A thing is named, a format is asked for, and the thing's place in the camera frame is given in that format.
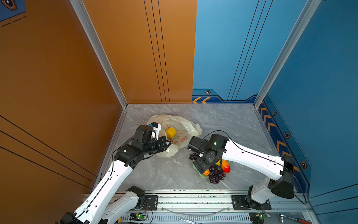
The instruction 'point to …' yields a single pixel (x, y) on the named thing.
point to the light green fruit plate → (202, 175)
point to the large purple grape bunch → (216, 175)
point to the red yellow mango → (225, 166)
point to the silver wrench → (188, 220)
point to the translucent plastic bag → (177, 130)
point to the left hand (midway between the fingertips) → (172, 141)
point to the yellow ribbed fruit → (171, 132)
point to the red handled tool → (302, 220)
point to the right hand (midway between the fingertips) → (203, 165)
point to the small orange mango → (207, 172)
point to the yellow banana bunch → (218, 163)
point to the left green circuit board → (138, 217)
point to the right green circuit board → (260, 216)
